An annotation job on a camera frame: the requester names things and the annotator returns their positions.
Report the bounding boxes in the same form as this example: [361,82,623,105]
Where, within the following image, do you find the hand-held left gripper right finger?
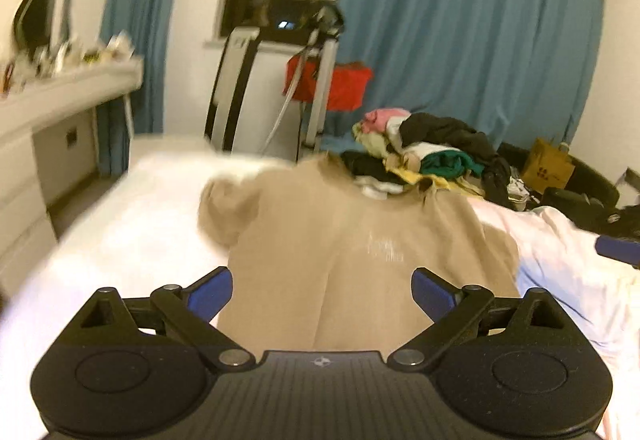
[386,267,572,367]

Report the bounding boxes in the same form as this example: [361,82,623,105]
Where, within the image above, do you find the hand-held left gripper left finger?
[70,266,257,367]

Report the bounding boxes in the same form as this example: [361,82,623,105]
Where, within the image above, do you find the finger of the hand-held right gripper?
[594,235,640,269]

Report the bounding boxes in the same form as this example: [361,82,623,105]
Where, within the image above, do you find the beige sweatshirt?
[198,153,522,361]

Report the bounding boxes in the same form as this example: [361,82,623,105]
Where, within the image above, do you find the pile of mixed clothes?
[342,108,515,211]

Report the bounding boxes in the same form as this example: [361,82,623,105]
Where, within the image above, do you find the yellow paper bag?
[521,136,575,194]

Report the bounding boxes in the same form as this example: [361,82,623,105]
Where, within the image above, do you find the red cloth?
[285,56,374,111]

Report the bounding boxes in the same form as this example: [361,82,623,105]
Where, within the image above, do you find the white desk with drawers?
[0,56,146,293]

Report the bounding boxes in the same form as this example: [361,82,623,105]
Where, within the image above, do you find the blue curtain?
[320,0,608,152]
[96,0,194,177]

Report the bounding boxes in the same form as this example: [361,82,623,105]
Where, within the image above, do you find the clutter of small desk things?
[0,31,135,95]

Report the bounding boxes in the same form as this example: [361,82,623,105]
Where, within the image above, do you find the dark device with cables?
[260,0,346,44]

